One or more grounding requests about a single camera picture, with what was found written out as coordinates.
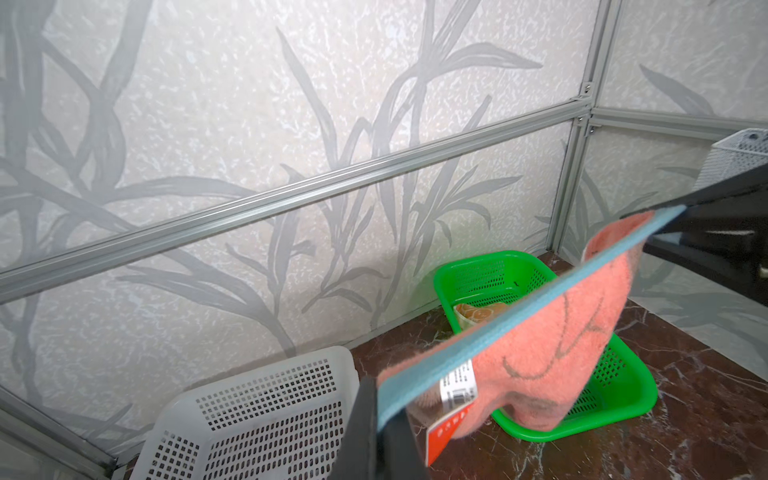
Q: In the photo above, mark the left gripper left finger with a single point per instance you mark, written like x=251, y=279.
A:
x=357, y=457

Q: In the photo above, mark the aluminium frame rail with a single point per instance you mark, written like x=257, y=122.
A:
x=132, y=246

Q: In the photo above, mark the white perforated plastic basket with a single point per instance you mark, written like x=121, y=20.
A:
x=281, y=421

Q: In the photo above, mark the white wire mesh basket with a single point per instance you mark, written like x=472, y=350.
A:
x=736, y=154

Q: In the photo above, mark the pink brown bear towel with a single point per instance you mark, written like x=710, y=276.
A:
x=539, y=355

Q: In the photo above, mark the green perforated plastic basket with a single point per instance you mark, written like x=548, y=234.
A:
x=620, y=387

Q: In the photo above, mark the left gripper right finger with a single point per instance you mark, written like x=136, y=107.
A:
x=399, y=456

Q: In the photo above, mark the cream orange patterned towel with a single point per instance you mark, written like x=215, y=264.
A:
x=469, y=316

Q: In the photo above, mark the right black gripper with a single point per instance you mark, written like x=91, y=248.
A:
x=721, y=233

